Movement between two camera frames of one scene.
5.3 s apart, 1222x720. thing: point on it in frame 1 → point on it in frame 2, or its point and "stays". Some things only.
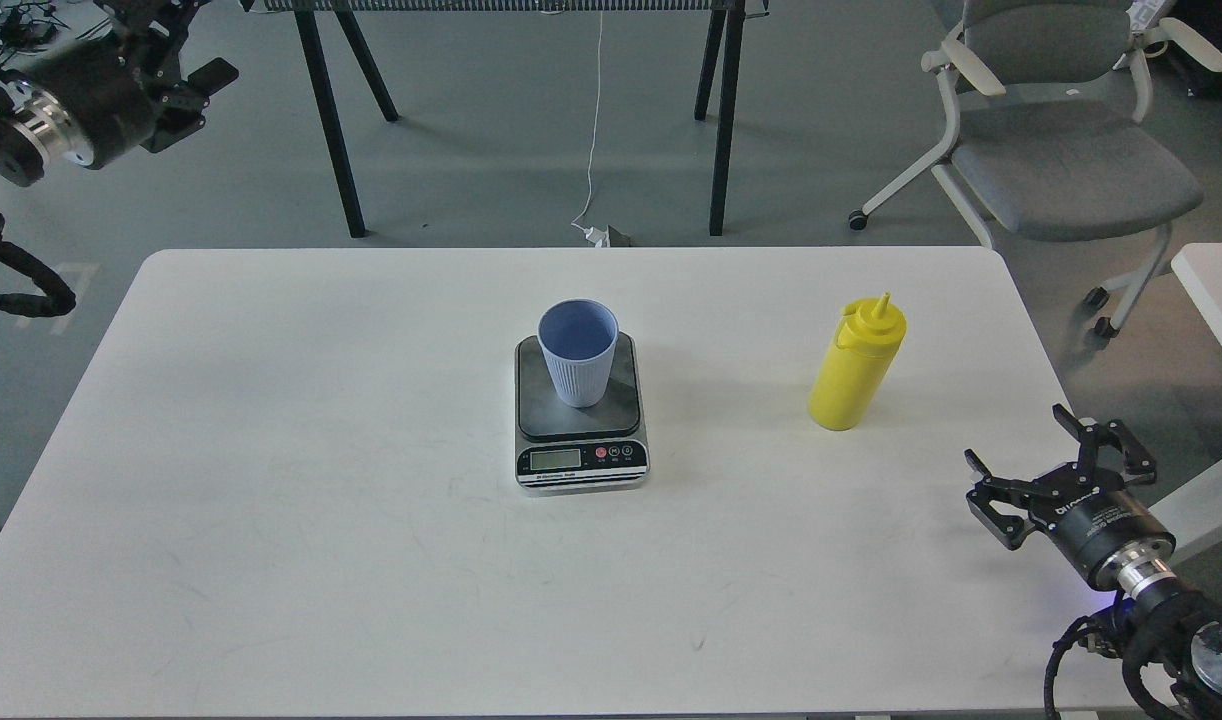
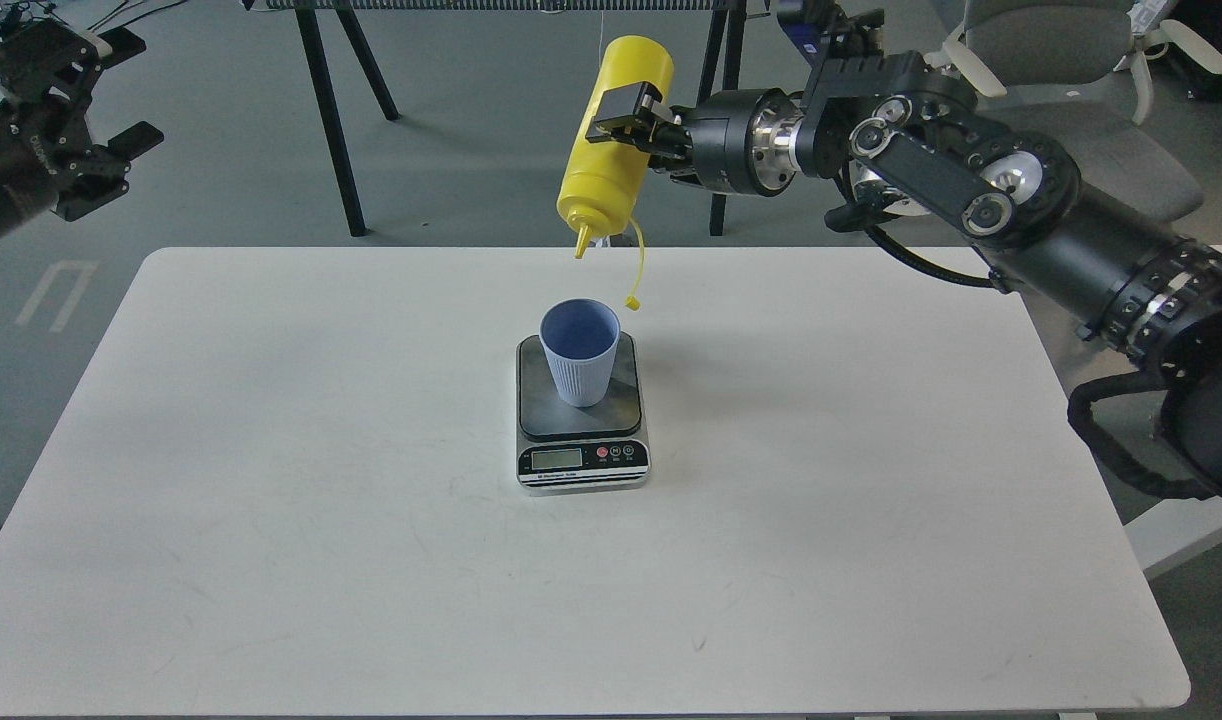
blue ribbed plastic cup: [578, 337] stays
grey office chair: [1048, 104] stays
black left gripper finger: [167, 18] → [36, 58]
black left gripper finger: [203, 80] → [108, 179]
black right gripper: [1100, 528] → [741, 141]
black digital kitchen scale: [561, 447] stays
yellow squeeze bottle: [852, 368] → [604, 181]
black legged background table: [734, 12] stays
